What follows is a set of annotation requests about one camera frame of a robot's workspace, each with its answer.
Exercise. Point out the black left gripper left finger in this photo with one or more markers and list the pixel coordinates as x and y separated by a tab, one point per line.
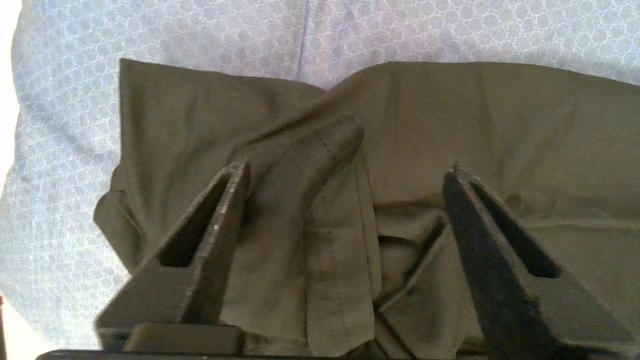
170	295

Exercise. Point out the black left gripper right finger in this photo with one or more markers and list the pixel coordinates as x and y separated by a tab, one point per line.
520	310

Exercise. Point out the black t-shirt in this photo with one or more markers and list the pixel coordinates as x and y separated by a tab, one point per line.
425	125

